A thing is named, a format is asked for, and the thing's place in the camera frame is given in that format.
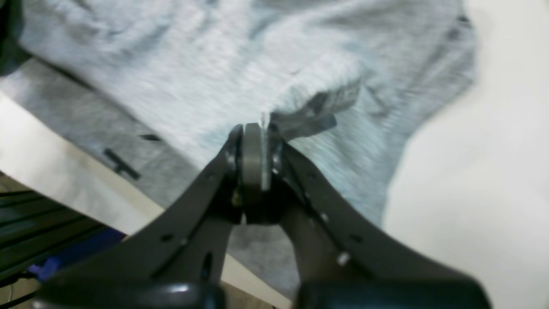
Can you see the grey T-shirt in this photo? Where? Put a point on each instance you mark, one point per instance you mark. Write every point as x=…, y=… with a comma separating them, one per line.
x=151, y=88

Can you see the blue box under table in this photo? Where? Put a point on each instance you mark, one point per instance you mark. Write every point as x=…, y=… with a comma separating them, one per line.
x=75, y=253

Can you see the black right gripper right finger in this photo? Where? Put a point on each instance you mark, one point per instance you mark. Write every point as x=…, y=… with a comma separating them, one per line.
x=346, y=262

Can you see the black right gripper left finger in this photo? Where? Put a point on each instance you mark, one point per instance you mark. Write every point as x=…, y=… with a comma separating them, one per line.
x=176, y=261

